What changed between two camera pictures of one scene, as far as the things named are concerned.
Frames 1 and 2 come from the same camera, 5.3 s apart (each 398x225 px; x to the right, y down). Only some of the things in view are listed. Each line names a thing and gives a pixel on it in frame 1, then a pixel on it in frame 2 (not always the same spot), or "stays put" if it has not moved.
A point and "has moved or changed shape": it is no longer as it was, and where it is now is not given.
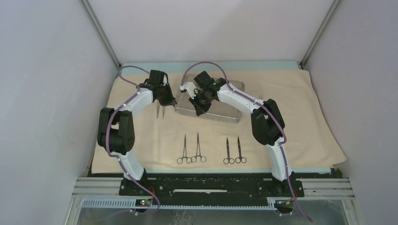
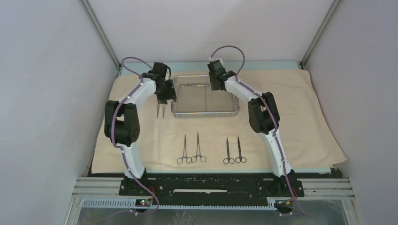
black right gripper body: (202, 99) -> (214, 84)
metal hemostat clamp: (180, 160) stays put
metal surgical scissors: (238, 160) stays put
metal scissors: (226, 161) stays put
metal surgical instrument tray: (219, 111) has moved or changed shape
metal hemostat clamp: (203, 158) stays put
